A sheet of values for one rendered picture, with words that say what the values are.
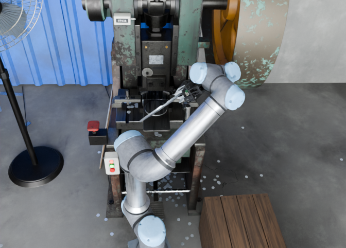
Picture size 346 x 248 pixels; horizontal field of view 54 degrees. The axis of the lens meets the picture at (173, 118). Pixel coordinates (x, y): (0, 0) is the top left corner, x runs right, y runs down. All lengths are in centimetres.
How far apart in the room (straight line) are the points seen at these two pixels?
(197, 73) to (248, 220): 103
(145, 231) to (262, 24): 95
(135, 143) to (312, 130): 216
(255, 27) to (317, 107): 218
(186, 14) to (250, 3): 36
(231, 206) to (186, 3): 112
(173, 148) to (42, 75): 238
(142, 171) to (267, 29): 70
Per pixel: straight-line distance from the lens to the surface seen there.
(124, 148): 125
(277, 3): 134
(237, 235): 192
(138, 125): 191
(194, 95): 140
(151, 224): 152
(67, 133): 291
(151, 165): 116
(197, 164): 196
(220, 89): 114
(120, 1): 153
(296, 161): 284
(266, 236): 195
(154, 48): 168
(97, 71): 325
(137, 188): 141
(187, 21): 158
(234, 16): 166
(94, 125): 181
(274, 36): 137
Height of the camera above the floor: 199
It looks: 42 degrees down
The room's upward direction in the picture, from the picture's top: 3 degrees clockwise
